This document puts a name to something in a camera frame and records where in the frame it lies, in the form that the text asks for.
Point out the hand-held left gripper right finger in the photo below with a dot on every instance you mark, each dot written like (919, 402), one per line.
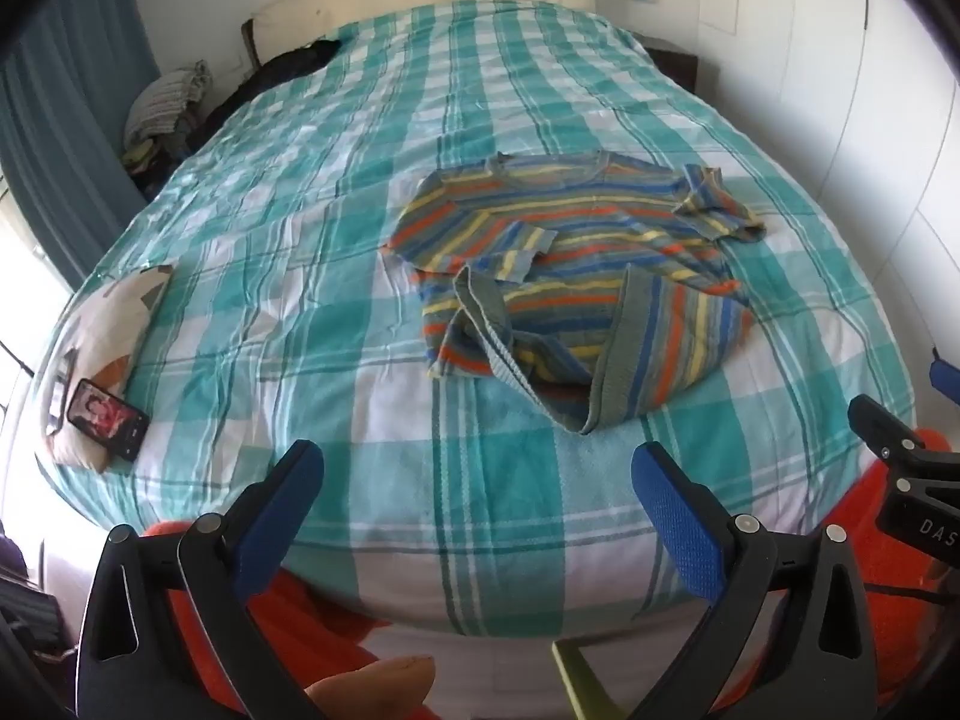
(679, 525)

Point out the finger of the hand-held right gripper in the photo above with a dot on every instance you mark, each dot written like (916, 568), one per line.
(879, 420)
(943, 375)

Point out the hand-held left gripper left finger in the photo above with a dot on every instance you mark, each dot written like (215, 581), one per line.
(281, 510)

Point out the striped knit sweater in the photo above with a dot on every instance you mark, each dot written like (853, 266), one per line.
(570, 225)

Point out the pile of clothes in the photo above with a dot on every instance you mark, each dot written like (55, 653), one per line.
(161, 101)

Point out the person's left hand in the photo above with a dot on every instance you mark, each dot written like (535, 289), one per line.
(375, 686)

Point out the person's orange trousers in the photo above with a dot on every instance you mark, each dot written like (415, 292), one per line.
(907, 652)

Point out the yellow-green flat object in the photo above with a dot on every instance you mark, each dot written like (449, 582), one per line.
(585, 682)

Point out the black smartphone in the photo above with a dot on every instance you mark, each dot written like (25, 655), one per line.
(105, 416)

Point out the patterned beige pillow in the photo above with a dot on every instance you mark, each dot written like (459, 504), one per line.
(112, 315)

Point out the teal checked bed blanket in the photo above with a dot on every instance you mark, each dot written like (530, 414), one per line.
(300, 240)

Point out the dark bag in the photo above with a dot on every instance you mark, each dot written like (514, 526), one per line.
(30, 615)

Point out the white wardrobe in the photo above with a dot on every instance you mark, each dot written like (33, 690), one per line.
(825, 90)

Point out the dark garment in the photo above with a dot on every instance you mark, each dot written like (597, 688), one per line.
(292, 60)

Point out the blue curtain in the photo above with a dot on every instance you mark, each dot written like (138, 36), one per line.
(52, 90)

